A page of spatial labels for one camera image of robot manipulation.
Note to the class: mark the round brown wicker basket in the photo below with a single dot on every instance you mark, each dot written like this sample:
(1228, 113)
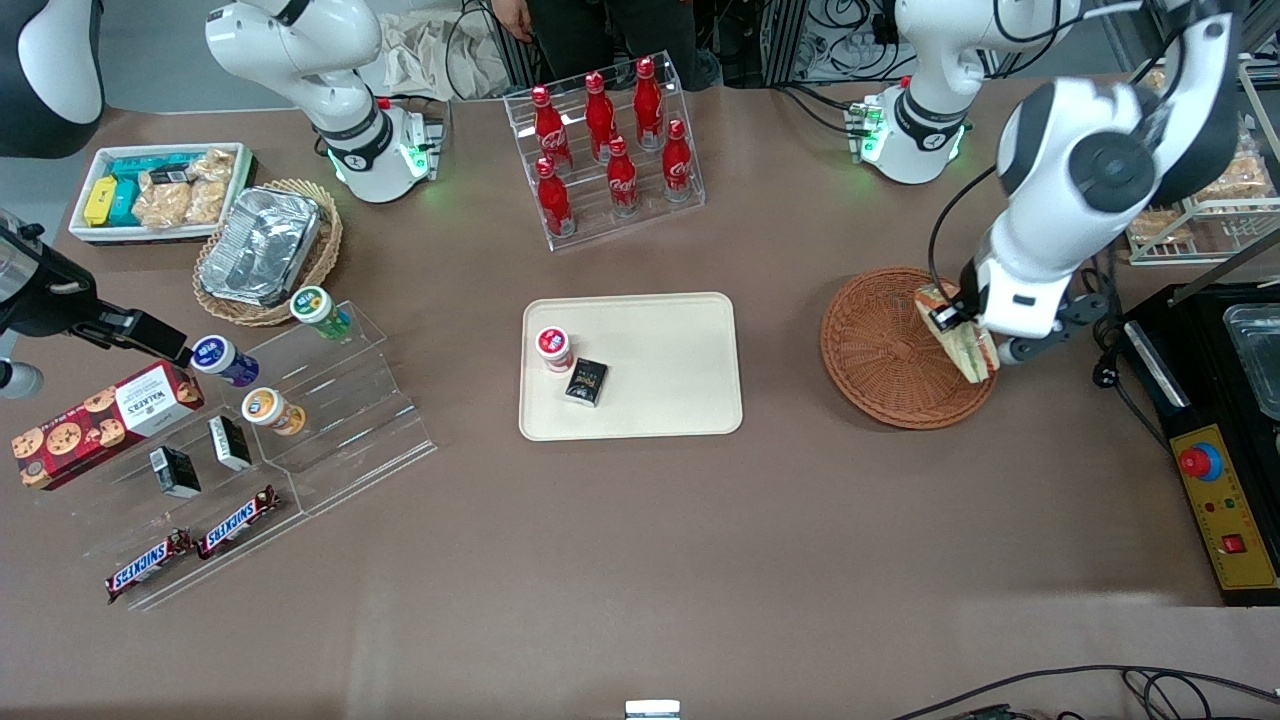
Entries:
(880, 350)

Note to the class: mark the teal snack box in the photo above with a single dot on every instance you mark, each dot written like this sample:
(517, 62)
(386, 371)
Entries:
(150, 165)

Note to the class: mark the orange snack cup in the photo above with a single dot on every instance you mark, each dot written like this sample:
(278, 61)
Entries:
(270, 410)

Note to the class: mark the bagged snack in rack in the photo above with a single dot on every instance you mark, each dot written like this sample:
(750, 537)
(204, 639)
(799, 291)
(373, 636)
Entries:
(1160, 225)
(1235, 175)

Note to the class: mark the cream rectangular plastic tray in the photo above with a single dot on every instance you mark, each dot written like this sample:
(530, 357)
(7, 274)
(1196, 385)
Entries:
(660, 370)

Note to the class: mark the triangle sandwich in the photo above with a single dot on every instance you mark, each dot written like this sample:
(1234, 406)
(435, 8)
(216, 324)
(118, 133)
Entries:
(965, 350)

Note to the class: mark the steel pan in appliance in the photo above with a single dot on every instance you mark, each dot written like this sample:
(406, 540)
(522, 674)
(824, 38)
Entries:
(1260, 360)

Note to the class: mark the red white lid cup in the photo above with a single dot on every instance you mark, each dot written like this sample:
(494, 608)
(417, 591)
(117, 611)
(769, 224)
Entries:
(555, 350)

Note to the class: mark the clear acrylic stepped shelf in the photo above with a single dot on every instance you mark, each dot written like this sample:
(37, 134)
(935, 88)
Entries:
(350, 430)

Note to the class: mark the beige crumpled cloth bag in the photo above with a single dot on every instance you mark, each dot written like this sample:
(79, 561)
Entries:
(420, 55)

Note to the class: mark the green lid snack cup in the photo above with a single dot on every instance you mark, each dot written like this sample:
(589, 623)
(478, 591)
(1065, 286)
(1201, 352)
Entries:
(318, 308)

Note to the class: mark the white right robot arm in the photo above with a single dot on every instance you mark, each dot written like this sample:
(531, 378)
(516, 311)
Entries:
(300, 50)

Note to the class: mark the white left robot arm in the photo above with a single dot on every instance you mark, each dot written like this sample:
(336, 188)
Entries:
(1060, 200)

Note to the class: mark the red Walkers cookie box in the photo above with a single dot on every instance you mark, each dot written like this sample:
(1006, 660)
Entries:
(90, 425)

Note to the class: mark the yellow control box emergency stop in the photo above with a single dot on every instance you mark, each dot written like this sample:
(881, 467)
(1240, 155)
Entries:
(1225, 510)

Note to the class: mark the Snickers bar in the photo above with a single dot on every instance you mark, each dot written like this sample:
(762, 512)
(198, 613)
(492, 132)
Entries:
(148, 567)
(238, 522)

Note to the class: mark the red Coca-Cola bottle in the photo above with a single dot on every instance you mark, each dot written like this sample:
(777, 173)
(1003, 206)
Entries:
(677, 165)
(648, 105)
(550, 130)
(600, 115)
(622, 180)
(555, 205)

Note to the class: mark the clear acrylic bottle rack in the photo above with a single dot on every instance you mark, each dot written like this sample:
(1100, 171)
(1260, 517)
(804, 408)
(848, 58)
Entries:
(690, 160)

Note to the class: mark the purple lid snack cup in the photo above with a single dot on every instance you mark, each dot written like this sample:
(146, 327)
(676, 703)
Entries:
(222, 360)

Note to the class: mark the aluminium foil tray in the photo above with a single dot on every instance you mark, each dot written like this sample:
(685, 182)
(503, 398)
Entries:
(260, 245)

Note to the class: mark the small black white box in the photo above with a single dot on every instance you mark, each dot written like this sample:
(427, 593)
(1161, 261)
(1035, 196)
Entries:
(230, 442)
(175, 472)

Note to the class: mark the clear bag of crackers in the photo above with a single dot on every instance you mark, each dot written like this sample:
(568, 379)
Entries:
(185, 200)

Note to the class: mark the oval light wicker basket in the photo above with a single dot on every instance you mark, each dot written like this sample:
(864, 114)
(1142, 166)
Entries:
(325, 250)

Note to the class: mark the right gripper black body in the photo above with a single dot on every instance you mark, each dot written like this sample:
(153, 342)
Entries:
(45, 301)

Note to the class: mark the yellow snack box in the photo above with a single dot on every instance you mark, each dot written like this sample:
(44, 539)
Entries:
(100, 200)

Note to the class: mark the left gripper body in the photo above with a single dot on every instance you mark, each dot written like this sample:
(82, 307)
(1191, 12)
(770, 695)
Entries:
(967, 289)

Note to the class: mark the small black box gold print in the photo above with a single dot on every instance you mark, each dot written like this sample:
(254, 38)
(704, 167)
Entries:
(586, 382)

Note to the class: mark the white plastic bin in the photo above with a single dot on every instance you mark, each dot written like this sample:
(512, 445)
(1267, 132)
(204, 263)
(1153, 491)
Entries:
(85, 232)

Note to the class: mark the person in dark trousers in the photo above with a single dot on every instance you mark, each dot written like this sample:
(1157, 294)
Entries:
(610, 30)

